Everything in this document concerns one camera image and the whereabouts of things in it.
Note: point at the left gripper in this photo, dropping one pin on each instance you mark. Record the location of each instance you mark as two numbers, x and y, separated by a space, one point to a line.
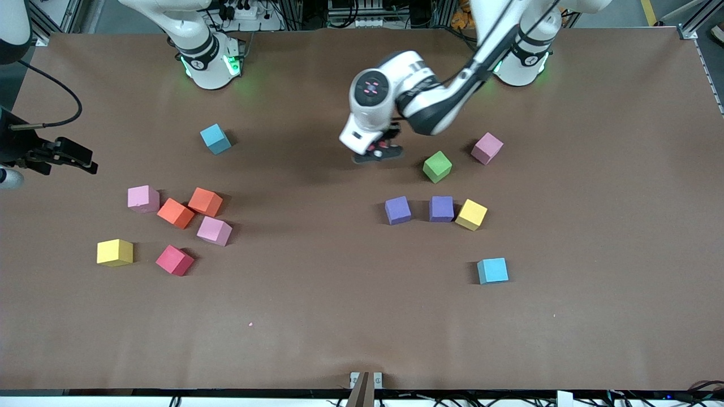
392 132

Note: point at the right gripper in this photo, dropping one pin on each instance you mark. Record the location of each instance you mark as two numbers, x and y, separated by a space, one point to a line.
17 145

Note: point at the purple foam block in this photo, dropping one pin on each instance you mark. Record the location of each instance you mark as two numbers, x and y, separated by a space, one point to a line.
441 208
397 210

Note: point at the yellow foam block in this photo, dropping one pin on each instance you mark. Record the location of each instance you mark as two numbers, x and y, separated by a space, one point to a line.
115 252
471 215

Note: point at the orange foam block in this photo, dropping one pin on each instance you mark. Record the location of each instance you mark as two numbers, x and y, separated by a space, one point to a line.
175 213
205 202

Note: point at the pink foam block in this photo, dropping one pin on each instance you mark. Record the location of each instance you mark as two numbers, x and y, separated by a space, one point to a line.
214 230
487 148
143 198

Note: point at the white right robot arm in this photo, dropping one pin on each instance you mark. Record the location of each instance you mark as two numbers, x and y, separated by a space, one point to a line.
206 65

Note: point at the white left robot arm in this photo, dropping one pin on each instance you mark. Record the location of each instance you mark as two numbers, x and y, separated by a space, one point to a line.
370 87

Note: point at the green foam block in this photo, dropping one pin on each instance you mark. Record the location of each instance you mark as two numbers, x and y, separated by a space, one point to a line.
437 167

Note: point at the white electronics box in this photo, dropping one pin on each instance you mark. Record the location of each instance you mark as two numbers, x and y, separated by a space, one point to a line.
356 11

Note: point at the light blue foam block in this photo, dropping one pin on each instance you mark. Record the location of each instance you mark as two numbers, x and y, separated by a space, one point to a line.
492 270
215 138

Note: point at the orange snack bag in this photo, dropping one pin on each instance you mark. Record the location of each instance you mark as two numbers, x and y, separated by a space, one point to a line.
461 20

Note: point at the brown paper table cover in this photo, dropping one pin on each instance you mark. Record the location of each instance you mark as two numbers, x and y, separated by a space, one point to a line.
362 316

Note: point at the white power strip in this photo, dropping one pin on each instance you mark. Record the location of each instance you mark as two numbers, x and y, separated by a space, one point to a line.
243 11

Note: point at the silver aluminium frame profile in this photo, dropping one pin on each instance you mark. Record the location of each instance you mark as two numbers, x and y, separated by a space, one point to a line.
687 33
51 22

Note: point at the grey metal camera bracket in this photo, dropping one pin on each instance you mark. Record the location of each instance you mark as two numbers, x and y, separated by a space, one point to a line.
365 384

